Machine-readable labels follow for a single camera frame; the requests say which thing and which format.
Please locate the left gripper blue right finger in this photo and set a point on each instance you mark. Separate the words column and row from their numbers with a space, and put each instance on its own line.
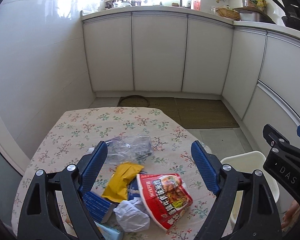
column 208, row 166

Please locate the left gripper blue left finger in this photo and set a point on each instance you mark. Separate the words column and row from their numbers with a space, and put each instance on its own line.
column 90, row 165

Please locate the yellow snack wrapper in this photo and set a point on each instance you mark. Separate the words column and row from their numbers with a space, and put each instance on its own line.
column 116, row 189

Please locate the dark blue medicine box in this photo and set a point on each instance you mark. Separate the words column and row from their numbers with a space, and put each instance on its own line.
column 99, row 208

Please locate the crushed clear plastic bottle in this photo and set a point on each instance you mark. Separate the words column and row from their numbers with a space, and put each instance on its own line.
column 135, row 149

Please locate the red instant noodle bowl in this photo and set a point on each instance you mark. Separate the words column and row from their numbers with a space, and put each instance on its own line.
column 165, row 197

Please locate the light blue milk carton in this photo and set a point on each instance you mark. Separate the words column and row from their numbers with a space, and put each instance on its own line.
column 109, row 233

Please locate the grey paper ball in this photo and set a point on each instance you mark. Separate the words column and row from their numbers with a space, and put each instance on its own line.
column 132, row 215

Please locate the blue biscuit box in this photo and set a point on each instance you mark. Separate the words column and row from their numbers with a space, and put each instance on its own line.
column 133, row 190

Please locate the white kitchen cabinets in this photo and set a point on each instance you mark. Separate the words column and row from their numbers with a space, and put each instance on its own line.
column 253, row 67

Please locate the right hand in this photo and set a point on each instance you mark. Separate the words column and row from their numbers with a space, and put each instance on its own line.
column 291, row 216

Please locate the frosted glass sliding door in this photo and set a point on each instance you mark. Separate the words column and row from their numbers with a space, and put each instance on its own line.
column 9, row 182

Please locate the black frying pan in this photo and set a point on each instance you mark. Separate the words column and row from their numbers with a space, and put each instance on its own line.
column 289, row 20

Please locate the metal tray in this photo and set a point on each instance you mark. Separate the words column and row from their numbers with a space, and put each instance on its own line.
column 253, row 14

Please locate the snack bags on counter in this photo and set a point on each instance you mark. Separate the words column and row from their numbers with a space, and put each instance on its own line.
column 259, row 4

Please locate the wicker basket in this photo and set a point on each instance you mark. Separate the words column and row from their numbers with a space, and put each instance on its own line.
column 228, row 13

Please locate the red bottle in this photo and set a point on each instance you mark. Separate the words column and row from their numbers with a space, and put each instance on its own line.
column 196, row 5

